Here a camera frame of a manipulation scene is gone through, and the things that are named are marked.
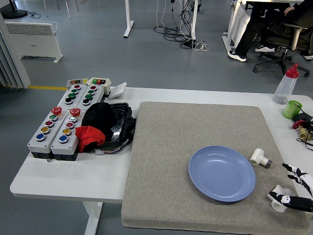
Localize black cable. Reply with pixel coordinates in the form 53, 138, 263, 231
293, 102, 313, 151

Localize floor cable tangle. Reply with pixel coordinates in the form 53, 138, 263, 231
153, 0, 211, 52

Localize blue plate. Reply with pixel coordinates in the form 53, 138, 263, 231
188, 145, 256, 203

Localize white green-red switch box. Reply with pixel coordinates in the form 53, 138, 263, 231
87, 77, 112, 97

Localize white panel heater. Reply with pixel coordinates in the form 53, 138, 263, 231
4, 19, 64, 64

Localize red cloth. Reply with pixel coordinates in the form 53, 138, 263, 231
74, 125, 106, 154

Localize person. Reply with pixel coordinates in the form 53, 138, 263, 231
227, 0, 313, 62

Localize white wall switch panel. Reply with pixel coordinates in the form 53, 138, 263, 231
107, 82, 128, 100

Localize five-button grey control box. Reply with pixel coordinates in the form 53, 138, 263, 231
27, 107, 68, 159
50, 107, 87, 162

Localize white connector coloured wires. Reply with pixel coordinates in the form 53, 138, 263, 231
94, 146, 123, 157

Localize green cup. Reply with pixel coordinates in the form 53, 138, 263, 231
282, 99, 303, 120

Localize black fan stand base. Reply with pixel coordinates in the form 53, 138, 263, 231
0, 0, 28, 19

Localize white table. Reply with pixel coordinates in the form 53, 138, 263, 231
9, 87, 313, 235

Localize white desk frame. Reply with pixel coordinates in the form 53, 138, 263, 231
123, 0, 199, 41

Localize black plastic tray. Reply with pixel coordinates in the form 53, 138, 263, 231
97, 102, 137, 150

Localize black power adapter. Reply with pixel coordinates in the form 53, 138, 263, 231
292, 112, 313, 123

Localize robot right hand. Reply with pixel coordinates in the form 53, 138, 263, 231
268, 163, 313, 213

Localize black office chair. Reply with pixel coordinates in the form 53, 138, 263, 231
252, 21, 313, 78

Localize clear squeeze bottle red cap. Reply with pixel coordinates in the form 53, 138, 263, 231
272, 63, 300, 105

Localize grey-brown mat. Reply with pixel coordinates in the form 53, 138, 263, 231
121, 101, 311, 235

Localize white pipe tee threaded insert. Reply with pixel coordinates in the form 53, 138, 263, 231
267, 185, 296, 213

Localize black cloth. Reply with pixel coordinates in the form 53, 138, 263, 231
81, 102, 116, 138

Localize four-button grey control box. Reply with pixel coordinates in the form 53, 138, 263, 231
76, 85, 105, 110
57, 84, 88, 109

